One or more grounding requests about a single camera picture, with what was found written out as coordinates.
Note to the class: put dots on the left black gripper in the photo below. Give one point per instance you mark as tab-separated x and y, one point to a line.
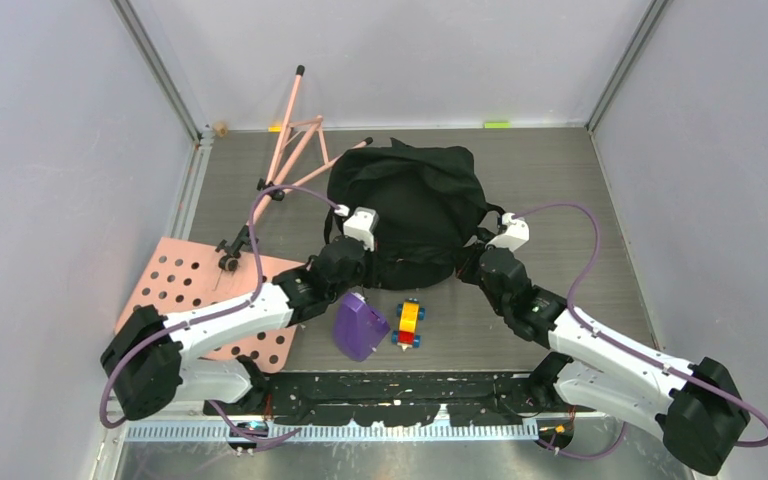
367	256

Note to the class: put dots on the purple stapler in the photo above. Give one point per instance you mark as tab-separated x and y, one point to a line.
359	328

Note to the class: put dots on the black backpack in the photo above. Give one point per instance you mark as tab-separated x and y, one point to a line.
430	204

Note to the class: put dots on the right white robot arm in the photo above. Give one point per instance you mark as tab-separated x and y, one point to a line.
689	406

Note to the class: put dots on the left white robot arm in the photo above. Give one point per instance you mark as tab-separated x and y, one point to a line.
156	359

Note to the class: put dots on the colourful toy block car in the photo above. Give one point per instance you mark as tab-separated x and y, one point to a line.
409	314

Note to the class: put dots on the pink tripod stand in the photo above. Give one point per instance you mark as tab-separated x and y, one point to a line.
293	138

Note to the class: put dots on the pink perforated stand board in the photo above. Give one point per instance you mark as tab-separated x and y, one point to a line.
183	275

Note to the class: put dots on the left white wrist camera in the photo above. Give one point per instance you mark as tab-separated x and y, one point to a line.
359	224

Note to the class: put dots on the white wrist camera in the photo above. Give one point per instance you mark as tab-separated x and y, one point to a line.
359	224
514	232

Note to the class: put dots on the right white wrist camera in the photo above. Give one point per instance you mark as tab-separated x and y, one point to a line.
514	232

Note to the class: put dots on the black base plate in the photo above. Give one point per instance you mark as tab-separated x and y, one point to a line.
395	399

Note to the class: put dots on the aluminium frame rail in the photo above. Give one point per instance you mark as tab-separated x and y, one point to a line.
196	441

